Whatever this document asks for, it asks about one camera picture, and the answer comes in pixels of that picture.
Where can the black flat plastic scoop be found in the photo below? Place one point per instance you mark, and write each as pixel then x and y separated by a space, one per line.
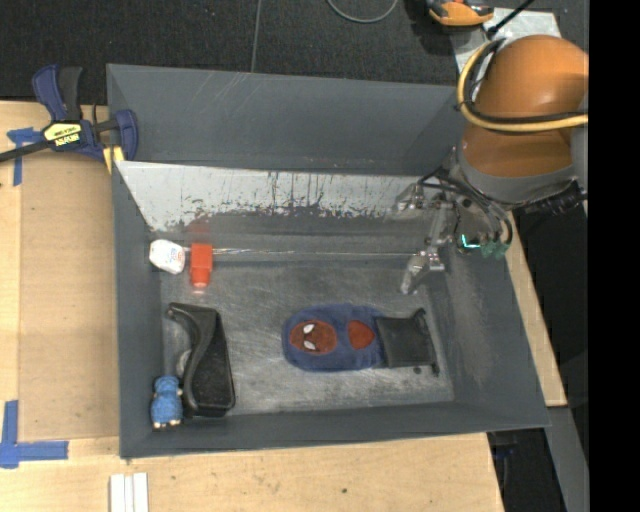
pixel 405 342

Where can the small white plastic bottle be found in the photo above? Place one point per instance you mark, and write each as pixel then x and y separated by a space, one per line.
pixel 167 256

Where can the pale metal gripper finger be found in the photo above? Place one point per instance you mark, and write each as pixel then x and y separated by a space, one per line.
pixel 411 199
pixel 419 267

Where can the blue cloth with red faces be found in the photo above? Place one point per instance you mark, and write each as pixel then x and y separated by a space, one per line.
pixel 330 345

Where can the grey metal bin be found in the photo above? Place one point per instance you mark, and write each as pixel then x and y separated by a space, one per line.
pixel 310 280

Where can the blue toy animal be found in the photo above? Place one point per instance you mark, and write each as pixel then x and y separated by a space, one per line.
pixel 166 402

